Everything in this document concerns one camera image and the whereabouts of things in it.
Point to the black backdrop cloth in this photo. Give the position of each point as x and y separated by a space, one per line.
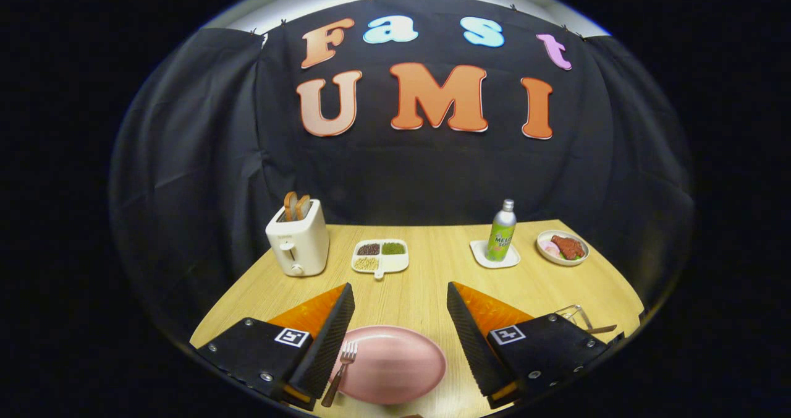
395 177

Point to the pile of yellow soybeans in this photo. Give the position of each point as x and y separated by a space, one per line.
366 263

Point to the white square coaster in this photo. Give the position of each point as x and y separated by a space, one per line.
479 254

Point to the toasted bread slice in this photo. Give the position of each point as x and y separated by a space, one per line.
303 206
290 204

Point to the pile of dark red beans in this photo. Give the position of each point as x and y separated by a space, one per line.
368 249

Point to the pile of green beans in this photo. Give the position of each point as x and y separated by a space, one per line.
393 248

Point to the white oval food bowl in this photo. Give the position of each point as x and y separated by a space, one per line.
544 254

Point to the pink round plate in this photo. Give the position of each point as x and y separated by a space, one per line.
395 365

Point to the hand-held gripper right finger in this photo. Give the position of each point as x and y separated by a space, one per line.
473 344

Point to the white divided dish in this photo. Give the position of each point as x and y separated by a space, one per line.
395 262

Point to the pink ham slices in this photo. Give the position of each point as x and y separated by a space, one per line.
549 248

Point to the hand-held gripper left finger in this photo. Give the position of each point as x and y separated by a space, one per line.
324 350

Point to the green soda bottle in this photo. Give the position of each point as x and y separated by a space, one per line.
500 238

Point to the white toaster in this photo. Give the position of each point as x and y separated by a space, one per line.
303 245

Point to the red meat piece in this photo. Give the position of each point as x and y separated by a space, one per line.
568 246

